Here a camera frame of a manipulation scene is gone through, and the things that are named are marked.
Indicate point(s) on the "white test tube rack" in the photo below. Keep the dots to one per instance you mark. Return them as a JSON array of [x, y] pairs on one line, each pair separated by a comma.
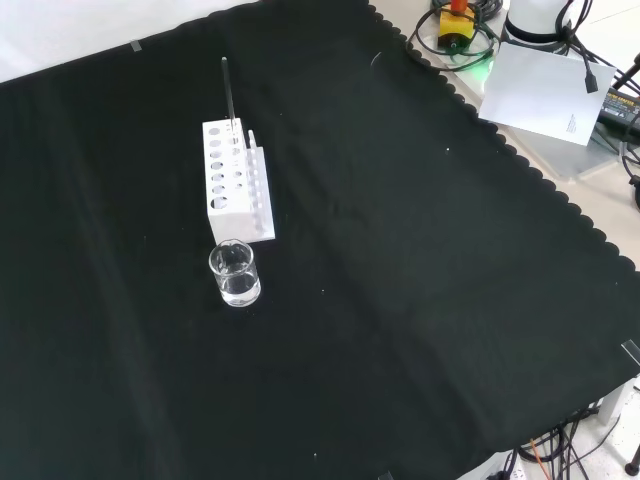
[[231, 221]]

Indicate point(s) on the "black bench cloth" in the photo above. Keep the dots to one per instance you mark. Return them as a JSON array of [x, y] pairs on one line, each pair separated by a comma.
[[360, 260]]

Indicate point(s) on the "clear glass beaker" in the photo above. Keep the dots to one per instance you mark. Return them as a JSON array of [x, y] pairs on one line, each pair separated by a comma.
[[235, 280]]

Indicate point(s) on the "yellow stop button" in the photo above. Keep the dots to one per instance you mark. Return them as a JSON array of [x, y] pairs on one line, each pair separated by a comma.
[[455, 27]]

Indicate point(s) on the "pale white board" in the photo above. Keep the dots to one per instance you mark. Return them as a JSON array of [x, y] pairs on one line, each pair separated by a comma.
[[540, 95]]

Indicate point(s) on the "grey tape piece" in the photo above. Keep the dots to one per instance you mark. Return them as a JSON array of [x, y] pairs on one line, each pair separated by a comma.
[[136, 46], [632, 351]]

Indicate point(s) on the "white power strip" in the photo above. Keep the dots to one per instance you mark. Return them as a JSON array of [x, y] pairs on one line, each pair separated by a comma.
[[507, 467]]

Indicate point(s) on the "black power adapter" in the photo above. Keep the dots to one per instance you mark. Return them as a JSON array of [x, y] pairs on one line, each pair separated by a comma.
[[620, 107]]

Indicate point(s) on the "grey metal base plate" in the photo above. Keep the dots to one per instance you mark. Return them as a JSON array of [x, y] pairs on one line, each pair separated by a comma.
[[565, 157]]

